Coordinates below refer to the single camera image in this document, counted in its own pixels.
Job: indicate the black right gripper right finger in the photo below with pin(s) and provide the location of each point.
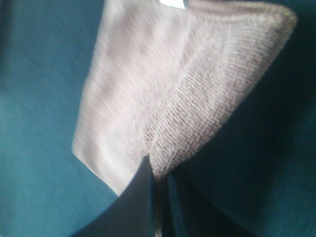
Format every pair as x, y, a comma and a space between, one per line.
190, 214

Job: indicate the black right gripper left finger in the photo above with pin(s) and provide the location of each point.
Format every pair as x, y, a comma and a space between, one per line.
132, 214

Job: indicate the pink-brown towel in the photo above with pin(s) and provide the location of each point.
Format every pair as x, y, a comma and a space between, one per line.
164, 80

